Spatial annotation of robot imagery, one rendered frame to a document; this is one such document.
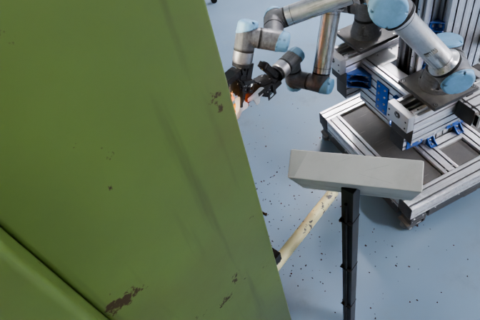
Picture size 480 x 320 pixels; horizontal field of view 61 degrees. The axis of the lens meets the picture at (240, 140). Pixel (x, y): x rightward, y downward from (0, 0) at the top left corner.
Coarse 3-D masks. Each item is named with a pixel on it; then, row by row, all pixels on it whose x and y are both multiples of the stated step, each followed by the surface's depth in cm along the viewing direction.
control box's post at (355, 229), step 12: (348, 192) 115; (348, 204) 119; (348, 216) 124; (348, 228) 129; (348, 240) 134; (348, 252) 140; (348, 264) 147; (348, 276) 154; (348, 288) 162; (348, 300) 170; (348, 312) 180
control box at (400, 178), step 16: (304, 160) 111; (320, 160) 110; (336, 160) 109; (352, 160) 108; (368, 160) 106; (384, 160) 105; (400, 160) 104; (416, 160) 103; (288, 176) 112; (304, 176) 110; (320, 176) 109; (336, 176) 108; (352, 176) 107; (368, 176) 105; (384, 176) 104; (400, 176) 103; (416, 176) 102; (368, 192) 120; (384, 192) 114; (400, 192) 108; (416, 192) 103
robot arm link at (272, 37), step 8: (272, 24) 147; (280, 24) 149; (264, 32) 144; (272, 32) 144; (280, 32) 144; (288, 32) 145; (264, 40) 144; (272, 40) 144; (280, 40) 144; (288, 40) 144; (264, 48) 146; (272, 48) 145; (280, 48) 145; (288, 48) 146
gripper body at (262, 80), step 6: (276, 66) 168; (282, 72) 168; (258, 78) 166; (264, 78) 166; (270, 78) 165; (276, 78) 170; (282, 78) 169; (264, 84) 163; (276, 84) 171; (270, 90) 168
